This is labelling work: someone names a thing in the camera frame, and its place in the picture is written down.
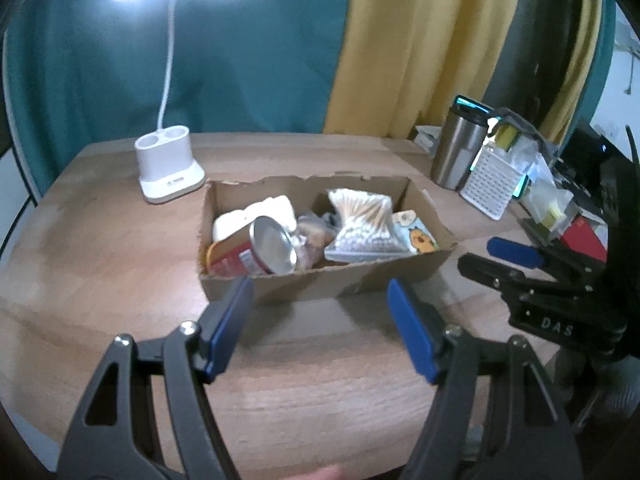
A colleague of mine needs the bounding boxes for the red box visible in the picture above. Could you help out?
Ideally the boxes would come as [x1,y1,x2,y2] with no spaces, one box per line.
[560,216,608,262]

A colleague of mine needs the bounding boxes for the capybara card box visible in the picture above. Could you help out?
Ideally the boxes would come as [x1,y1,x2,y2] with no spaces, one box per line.
[393,209,439,254]

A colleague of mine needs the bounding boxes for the red tin can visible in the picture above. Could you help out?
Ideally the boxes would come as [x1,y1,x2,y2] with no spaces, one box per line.
[204,216,298,278]

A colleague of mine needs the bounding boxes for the teal curtain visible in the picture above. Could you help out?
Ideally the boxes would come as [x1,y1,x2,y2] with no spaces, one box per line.
[4,0,348,192]

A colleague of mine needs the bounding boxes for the white cloth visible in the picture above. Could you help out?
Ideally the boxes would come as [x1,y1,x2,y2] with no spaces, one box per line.
[212,195,297,242]

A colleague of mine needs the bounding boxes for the yellow curtain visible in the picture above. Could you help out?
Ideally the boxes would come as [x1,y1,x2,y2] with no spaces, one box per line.
[322,0,604,143]

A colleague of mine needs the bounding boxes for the white perforated plastic basket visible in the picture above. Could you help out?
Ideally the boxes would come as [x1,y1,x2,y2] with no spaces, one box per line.
[460,146,524,221]

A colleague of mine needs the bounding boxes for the snack in clear bag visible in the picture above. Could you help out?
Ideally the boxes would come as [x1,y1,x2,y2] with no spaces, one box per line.
[292,211,340,270]

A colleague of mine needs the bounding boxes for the cotton swab bag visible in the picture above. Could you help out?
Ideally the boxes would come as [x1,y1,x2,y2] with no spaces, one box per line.
[324,188,411,263]

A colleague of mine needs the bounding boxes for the clear plastic bags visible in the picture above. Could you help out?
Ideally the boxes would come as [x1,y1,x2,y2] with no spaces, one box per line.
[508,136,574,232]

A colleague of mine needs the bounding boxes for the brown cardboard box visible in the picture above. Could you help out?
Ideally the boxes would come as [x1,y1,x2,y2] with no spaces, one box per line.
[198,174,456,304]

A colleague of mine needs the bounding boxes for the steel thermos mug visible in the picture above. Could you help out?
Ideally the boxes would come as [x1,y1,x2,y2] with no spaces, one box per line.
[431,94,491,191]

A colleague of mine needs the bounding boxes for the yellow green sponge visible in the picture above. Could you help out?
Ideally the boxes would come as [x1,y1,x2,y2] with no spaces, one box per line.
[494,124,520,152]

